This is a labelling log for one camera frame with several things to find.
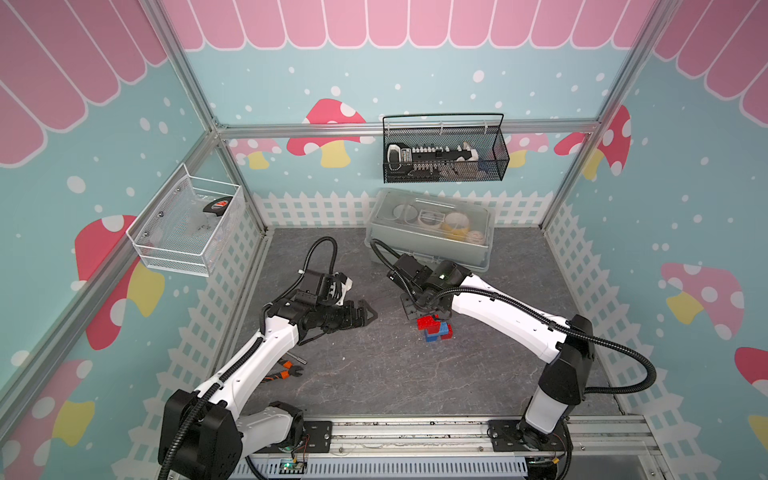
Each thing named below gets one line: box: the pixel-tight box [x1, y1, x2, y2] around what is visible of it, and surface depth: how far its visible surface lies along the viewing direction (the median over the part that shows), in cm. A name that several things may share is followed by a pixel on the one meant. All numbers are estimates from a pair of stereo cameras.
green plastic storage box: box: [364, 188, 496, 268], surface depth 98 cm
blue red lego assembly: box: [417, 314, 453, 342], surface depth 86 cm
